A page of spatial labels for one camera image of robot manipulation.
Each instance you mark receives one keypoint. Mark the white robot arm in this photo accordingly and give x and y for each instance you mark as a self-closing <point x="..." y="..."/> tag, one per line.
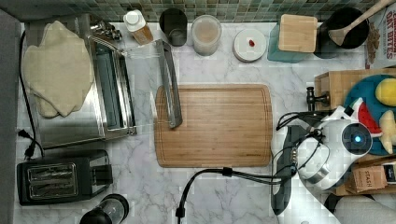
<point x="320" y="155"/>

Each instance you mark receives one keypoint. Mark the white-capped orange bottle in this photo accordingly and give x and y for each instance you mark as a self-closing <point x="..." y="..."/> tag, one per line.
<point x="137" y="26"/>

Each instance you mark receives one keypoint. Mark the stash tea box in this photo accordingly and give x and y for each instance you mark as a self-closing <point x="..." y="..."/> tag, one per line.
<point x="366" y="178"/>

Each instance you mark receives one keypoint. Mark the black two-slot toaster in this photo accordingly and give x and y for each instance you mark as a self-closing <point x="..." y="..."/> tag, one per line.
<point x="70" y="177"/>

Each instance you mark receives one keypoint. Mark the teal container with bamboo lid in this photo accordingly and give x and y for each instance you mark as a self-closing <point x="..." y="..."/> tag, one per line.
<point x="292" y="39"/>

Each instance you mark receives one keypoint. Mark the cream plush toy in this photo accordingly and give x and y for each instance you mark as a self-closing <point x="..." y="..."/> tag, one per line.
<point x="388" y="128"/>

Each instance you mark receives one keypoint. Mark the plush watermelon slice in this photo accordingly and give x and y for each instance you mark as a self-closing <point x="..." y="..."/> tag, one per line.
<point x="362" y="114"/>

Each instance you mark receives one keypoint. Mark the yellow plush lemon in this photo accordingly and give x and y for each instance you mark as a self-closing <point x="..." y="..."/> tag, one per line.
<point x="385" y="92"/>

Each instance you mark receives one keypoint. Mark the oat bites cereal box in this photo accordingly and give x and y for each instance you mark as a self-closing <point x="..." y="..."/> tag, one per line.
<point x="380" y="48"/>

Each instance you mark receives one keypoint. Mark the stainless toaster oven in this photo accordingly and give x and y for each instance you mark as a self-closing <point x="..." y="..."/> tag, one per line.
<point x="121" y="100"/>

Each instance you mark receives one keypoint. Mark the dark cup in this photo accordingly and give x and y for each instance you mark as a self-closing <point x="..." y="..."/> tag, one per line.
<point x="173" y="23"/>

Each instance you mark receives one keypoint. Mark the teal round plate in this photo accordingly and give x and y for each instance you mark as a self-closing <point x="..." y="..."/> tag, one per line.
<point x="366" y="90"/>

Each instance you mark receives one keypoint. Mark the black drawer knob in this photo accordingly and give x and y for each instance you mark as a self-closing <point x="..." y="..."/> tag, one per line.
<point x="312" y="99"/>

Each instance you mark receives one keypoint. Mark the large bamboo cutting board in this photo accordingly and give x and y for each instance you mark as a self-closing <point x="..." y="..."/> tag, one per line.
<point x="222" y="125"/>

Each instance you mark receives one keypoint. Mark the beige oven mitt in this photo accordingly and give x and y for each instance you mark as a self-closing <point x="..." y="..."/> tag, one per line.
<point x="58" y="71"/>

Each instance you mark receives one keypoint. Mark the wooden spatula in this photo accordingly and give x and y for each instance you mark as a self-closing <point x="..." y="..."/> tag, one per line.
<point x="338" y="36"/>

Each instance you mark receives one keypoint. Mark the clear jar of cereal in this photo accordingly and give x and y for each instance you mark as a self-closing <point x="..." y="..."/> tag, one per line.
<point x="205" y="32"/>

